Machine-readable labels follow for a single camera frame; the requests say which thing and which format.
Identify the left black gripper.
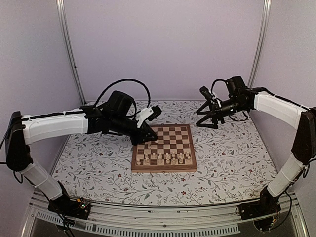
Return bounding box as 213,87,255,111
110,114,159,147

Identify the floral patterned table mat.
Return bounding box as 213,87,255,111
52,101,277,206

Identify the aluminium frame post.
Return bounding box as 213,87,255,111
56,0,86,105
247,0,272,88

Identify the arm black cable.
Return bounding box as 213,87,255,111
209,79,228,97
93,79,152,109

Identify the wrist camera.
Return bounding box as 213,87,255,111
199,86,220,103
135,106,162,128

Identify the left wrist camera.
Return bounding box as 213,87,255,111
135,106,162,128

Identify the light wooden bishop piece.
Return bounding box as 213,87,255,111
178,153,184,164

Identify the left aluminium frame post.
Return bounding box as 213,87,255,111
56,0,86,105

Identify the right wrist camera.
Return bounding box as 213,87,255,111
199,86,220,103

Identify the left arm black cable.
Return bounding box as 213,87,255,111
93,79,152,109

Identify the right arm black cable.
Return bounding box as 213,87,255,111
209,79,228,97

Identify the right aluminium frame post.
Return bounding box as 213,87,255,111
247,0,272,88

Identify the wooden chess board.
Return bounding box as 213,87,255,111
131,124,197,173

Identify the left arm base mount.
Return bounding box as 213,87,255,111
48,190,91,220

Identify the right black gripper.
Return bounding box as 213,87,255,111
196,97,247,130

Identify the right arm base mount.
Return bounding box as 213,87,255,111
237,189,281,232

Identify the aluminium front rail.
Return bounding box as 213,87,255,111
21,191,311,237

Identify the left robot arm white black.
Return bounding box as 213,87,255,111
3,91,161,214

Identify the light wooden king piece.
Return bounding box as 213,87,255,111
158,153,163,165

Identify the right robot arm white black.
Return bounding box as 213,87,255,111
194,77,316,201

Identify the light wooden queen piece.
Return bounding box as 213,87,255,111
165,153,171,164

